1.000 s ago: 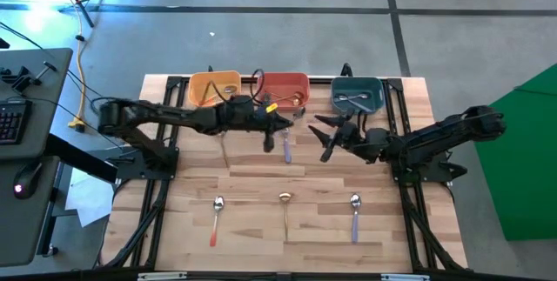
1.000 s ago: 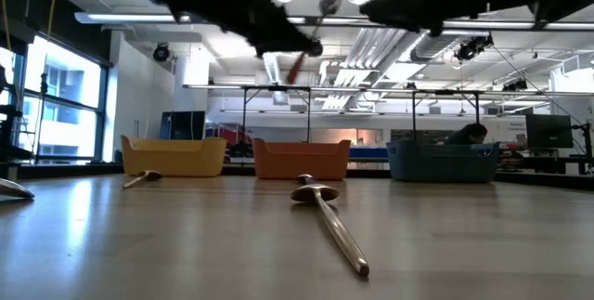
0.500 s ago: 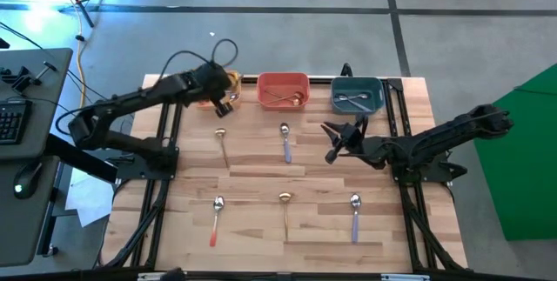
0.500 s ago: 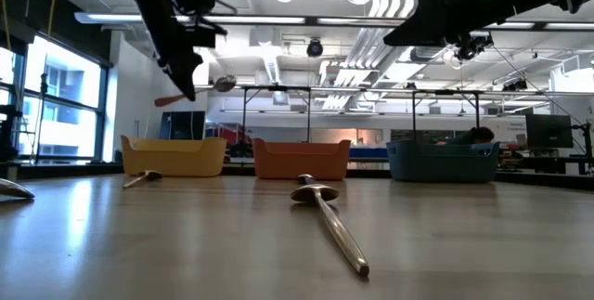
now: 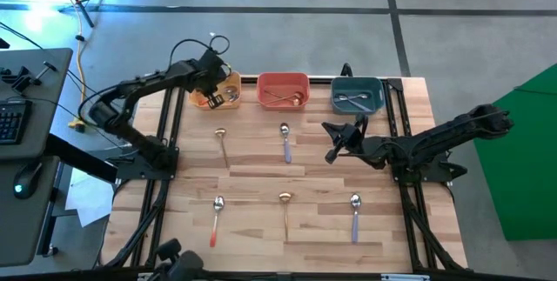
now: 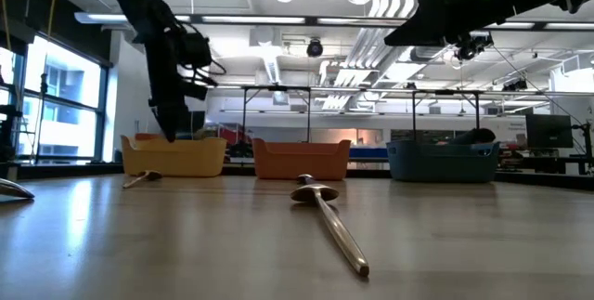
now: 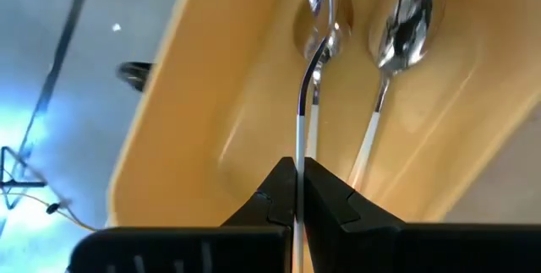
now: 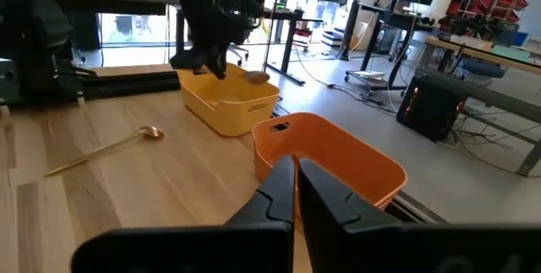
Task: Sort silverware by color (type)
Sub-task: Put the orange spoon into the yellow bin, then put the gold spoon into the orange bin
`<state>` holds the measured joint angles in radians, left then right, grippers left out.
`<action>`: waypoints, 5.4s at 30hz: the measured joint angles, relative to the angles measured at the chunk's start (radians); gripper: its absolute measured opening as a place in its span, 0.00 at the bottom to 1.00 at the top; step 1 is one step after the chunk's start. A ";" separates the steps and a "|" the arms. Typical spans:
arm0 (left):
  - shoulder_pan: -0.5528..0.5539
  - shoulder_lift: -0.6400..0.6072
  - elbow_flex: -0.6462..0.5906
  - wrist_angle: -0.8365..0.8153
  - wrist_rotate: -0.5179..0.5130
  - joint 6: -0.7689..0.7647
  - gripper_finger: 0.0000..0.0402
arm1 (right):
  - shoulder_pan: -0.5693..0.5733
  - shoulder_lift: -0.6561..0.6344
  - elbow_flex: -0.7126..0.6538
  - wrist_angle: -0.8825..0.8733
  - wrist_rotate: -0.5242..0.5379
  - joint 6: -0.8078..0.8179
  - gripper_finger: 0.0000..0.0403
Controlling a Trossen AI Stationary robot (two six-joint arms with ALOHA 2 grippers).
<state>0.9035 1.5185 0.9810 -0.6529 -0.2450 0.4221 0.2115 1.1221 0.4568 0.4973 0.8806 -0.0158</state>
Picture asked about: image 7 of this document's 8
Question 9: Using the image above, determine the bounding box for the small black table bracket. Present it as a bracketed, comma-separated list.
[116, 60, 154, 93]

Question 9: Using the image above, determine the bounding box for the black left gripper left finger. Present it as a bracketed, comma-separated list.
[220, 156, 296, 228]

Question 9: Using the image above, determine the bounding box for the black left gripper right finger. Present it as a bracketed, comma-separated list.
[303, 156, 407, 228]

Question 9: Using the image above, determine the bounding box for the black floor stand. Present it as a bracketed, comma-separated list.
[0, 145, 48, 211]

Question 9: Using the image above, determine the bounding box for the yellow power cable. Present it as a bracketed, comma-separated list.
[0, 190, 99, 232]

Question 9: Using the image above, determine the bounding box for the yellow plastic bin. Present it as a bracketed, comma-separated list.
[105, 0, 541, 273]

